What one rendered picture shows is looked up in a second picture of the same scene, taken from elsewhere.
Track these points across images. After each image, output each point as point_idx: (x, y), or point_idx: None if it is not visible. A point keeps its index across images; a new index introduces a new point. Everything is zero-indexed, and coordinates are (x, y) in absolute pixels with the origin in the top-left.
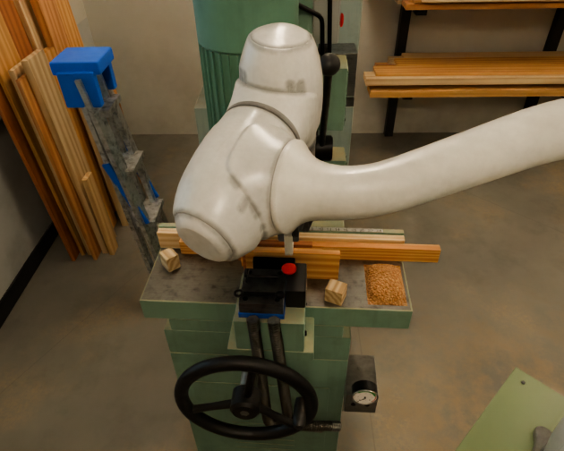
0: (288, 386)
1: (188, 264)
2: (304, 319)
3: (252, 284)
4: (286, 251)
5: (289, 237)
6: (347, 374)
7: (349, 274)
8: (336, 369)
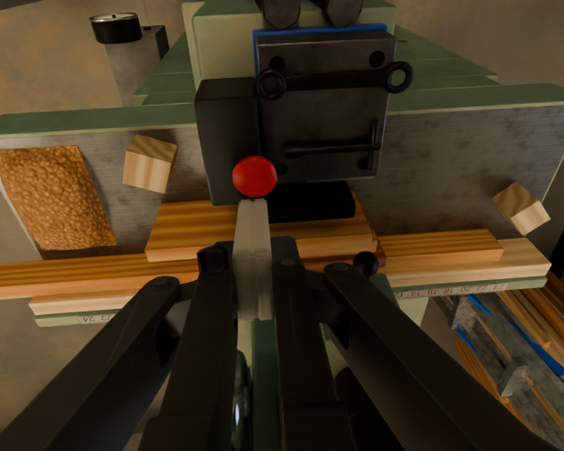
0: None
1: (474, 205)
2: (194, 37)
3: (354, 121)
4: (262, 208)
5: (244, 246)
6: None
7: (140, 218)
8: (172, 66)
